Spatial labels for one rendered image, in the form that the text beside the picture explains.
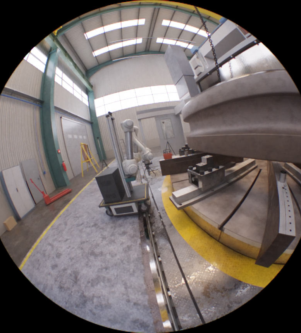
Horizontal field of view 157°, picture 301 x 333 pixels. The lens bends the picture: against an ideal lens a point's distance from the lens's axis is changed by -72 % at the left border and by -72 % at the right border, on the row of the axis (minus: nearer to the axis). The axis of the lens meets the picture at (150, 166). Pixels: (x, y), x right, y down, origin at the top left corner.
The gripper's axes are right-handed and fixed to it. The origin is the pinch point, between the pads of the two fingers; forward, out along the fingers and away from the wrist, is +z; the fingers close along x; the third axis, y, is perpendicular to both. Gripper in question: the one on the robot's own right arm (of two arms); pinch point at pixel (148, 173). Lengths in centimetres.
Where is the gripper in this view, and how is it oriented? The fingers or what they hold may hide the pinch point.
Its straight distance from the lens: 182.7
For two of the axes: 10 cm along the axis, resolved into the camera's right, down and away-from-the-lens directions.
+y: -9.7, 2.2, 0.3
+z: 2.2, 9.5, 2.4
